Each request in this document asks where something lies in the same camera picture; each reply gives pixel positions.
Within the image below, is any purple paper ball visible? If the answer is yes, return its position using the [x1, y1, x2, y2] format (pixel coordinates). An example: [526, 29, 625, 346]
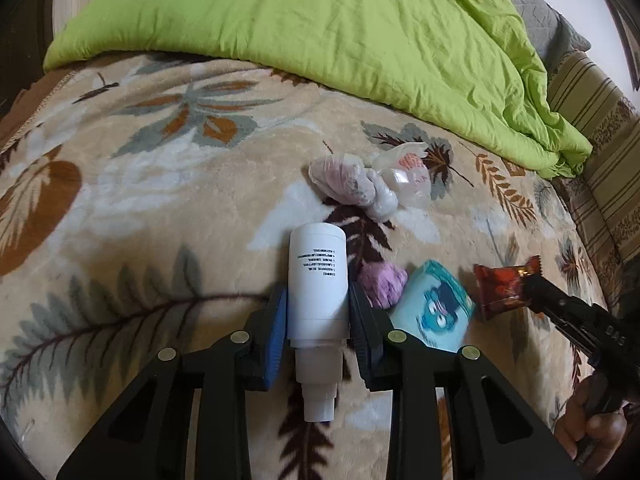
[358, 261, 409, 310]

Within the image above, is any blue cartoon tissue pack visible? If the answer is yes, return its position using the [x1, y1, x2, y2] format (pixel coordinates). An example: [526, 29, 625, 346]
[390, 260, 475, 352]

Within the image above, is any white plastic spray bottle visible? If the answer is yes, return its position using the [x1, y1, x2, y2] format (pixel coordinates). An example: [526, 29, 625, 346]
[288, 223, 349, 422]

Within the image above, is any dark red snack packet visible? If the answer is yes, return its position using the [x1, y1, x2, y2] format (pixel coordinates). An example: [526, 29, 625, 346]
[473, 256, 541, 321]

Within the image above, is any person's right hand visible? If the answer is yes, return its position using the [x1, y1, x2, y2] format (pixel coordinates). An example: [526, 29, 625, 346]
[554, 374, 627, 479]

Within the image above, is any striped brown pillow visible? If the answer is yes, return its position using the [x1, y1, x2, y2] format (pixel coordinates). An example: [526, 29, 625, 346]
[548, 51, 639, 309]

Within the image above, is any knotted white plastic bag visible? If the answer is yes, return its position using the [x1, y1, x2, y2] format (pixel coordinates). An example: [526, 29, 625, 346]
[307, 142, 433, 222]

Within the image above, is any leaf patterned bed blanket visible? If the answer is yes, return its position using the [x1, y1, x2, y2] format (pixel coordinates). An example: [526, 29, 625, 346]
[1, 54, 603, 479]

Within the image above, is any grey quilted pillow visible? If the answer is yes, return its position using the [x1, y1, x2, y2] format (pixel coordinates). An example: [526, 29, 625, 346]
[511, 0, 591, 73]

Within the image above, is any green quilt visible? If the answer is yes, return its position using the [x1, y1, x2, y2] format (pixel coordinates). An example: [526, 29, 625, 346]
[43, 0, 592, 178]

